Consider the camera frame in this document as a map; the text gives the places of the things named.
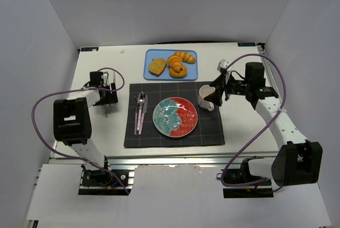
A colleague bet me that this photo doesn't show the dark checked placemat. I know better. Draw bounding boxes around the dark checked placemat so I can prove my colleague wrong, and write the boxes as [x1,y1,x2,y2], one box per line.
[124,81,225,148]

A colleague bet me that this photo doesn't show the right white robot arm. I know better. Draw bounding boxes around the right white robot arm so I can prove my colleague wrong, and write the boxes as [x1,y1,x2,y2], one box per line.
[204,60,322,187]

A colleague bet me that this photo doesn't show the right blue table label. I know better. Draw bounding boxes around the right blue table label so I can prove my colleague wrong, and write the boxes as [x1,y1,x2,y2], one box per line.
[237,42,256,47]

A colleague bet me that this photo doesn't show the metal knife pink handle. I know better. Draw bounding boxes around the metal knife pink handle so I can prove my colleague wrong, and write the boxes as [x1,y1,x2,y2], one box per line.
[138,93,148,135]

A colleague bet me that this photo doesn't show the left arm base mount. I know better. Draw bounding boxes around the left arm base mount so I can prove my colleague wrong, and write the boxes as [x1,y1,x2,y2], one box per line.
[78,165,128,196]

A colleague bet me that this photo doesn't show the metal tongs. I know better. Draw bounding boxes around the metal tongs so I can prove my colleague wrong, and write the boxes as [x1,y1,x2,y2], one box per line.
[102,71,117,117]

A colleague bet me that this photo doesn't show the red teal floral plate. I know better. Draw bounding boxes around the red teal floral plate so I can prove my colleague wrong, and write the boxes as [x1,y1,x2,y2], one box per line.
[152,97,198,138]

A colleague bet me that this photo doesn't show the metal spoon pink handle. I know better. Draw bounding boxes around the metal spoon pink handle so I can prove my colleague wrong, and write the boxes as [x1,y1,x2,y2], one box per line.
[135,91,148,135]

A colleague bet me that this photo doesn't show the white ceramic mug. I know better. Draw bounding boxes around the white ceramic mug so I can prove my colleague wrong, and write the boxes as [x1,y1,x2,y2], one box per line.
[198,85,215,112]

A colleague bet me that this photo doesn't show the striped croissant roll front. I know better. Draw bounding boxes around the striped croissant roll front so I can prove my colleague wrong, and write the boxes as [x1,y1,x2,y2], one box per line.
[167,55,182,71]

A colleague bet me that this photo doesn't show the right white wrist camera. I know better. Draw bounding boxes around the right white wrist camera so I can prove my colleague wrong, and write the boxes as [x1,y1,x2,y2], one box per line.
[217,59,229,72]

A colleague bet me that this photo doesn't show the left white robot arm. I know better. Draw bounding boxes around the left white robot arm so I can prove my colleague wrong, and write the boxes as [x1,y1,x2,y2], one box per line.
[53,70,118,171]

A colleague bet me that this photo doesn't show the left blue table label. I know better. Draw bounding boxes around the left blue table label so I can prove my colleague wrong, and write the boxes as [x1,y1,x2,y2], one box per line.
[80,47,99,52]

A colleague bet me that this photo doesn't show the blue plastic tray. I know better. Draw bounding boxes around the blue plastic tray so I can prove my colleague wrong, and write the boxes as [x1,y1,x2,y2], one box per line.
[143,49,198,81]

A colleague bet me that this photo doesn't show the striped croissant roll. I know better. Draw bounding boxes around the striped croissant roll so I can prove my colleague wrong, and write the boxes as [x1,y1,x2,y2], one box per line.
[174,51,196,64]
[167,55,182,71]

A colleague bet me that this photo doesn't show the striped croissant roll back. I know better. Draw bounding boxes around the striped croissant roll back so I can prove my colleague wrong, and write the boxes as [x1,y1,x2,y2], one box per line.
[174,51,196,64]

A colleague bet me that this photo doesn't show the aluminium table frame rail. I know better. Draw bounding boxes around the aluminium table frame rail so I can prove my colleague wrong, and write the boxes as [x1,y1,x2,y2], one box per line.
[48,153,275,169]

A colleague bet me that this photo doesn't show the brown bread slice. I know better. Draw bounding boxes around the brown bread slice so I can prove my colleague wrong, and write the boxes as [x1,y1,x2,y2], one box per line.
[148,58,167,77]

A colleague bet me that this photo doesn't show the orange ring donut bread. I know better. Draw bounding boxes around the orange ring donut bread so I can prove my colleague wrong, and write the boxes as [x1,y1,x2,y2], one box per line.
[169,65,188,78]

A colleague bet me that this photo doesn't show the blue table label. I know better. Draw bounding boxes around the blue table label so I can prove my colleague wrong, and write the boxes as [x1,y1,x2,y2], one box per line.
[80,47,99,52]
[237,42,256,47]

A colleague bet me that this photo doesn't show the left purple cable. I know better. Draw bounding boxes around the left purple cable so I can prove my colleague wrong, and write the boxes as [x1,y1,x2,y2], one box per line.
[31,67,131,195]

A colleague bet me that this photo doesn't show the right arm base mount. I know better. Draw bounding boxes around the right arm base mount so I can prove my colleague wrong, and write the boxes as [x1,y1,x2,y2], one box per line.
[216,156,274,199]

